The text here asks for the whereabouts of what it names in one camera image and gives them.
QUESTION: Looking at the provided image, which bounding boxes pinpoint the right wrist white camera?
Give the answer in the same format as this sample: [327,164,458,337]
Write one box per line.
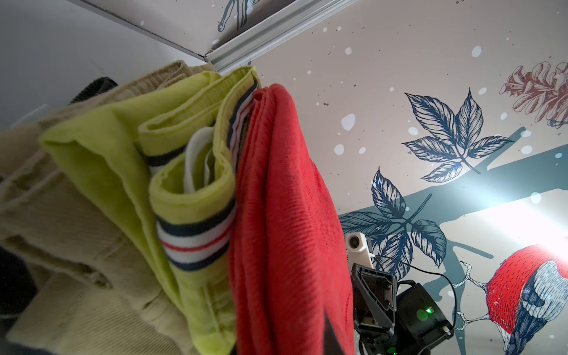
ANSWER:
[345,232,374,271]

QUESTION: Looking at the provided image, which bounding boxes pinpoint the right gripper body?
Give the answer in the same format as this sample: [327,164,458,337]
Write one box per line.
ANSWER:
[351,263,397,354]

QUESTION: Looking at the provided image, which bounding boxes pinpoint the yellow green garment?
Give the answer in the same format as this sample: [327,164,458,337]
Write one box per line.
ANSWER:
[39,67,260,354]

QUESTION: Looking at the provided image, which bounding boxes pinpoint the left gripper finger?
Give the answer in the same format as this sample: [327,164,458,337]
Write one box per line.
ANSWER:
[322,312,345,355]

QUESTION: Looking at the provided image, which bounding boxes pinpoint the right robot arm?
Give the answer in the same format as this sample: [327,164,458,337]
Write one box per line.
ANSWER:
[351,263,455,355]

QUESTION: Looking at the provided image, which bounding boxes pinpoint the red garment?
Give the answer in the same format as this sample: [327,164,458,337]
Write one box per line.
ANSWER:
[229,84,354,354]

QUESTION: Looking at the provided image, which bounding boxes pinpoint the tan garment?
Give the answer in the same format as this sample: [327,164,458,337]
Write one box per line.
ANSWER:
[1,61,208,354]

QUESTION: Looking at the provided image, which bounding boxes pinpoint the black trousers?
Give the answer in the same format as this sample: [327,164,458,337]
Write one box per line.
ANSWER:
[70,77,118,105]

